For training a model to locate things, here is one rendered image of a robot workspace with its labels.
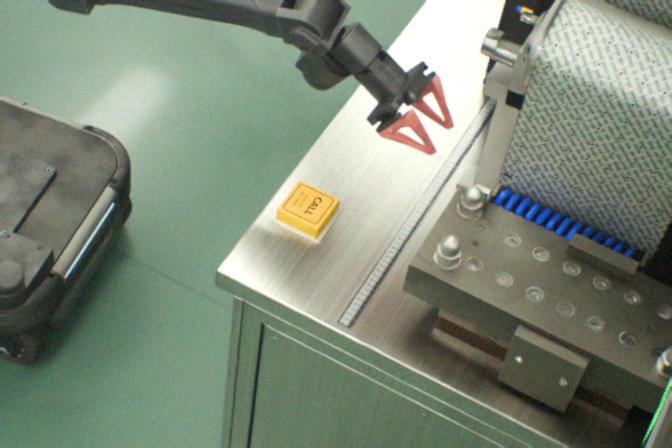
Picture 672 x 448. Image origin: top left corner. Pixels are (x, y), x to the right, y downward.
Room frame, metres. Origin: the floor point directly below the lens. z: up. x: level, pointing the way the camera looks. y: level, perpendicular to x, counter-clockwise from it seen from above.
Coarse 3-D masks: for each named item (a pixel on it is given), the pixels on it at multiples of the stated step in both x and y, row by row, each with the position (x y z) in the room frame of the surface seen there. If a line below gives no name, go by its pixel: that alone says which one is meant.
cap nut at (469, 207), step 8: (464, 192) 1.19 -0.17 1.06; (472, 192) 1.19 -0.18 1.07; (480, 192) 1.19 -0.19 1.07; (464, 200) 1.18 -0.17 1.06; (472, 200) 1.18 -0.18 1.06; (480, 200) 1.18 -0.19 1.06; (456, 208) 1.19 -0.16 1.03; (464, 208) 1.18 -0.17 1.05; (472, 208) 1.18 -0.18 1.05; (480, 208) 1.18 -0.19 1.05; (464, 216) 1.18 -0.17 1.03; (472, 216) 1.18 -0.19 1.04; (480, 216) 1.18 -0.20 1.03
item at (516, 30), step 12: (516, 0) 1.60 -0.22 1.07; (528, 0) 1.60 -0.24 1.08; (540, 0) 1.73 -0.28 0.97; (552, 0) 1.73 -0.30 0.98; (504, 12) 1.61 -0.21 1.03; (516, 12) 1.60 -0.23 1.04; (540, 12) 1.73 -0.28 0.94; (504, 24) 1.61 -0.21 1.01; (516, 24) 1.60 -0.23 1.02; (528, 24) 1.59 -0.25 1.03; (516, 36) 1.60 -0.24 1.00; (528, 36) 1.60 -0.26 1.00; (492, 60) 1.61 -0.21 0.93
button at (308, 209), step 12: (300, 180) 1.28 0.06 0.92; (300, 192) 1.26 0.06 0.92; (312, 192) 1.26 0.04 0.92; (324, 192) 1.27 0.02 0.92; (288, 204) 1.23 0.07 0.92; (300, 204) 1.24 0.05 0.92; (312, 204) 1.24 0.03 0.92; (324, 204) 1.25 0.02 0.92; (336, 204) 1.25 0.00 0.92; (276, 216) 1.22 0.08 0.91; (288, 216) 1.21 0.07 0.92; (300, 216) 1.22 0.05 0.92; (312, 216) 1.22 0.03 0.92; (324, 216) 1.22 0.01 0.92; (300, 228) 1.21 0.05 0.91; (312, 228) 1.20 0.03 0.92
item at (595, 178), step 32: (544, 128) 1.24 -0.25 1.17; (576, 128) 1.22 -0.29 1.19; (512, 160) 1.25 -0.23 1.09; (544, 160) 1.23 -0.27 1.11; (576, 160) 1.22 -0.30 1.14; (608, 160) 1.20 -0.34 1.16; (640, 160) 1.19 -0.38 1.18; (512, 192) 1.24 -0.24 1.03; (544, 192) 1.23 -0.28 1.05; (576, 192) 1.21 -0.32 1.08; (608, 192) 1.20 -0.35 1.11; (640, 192) 1.18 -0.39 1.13; (608, 224) 1.19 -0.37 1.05; (640, 224) 1.18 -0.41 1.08
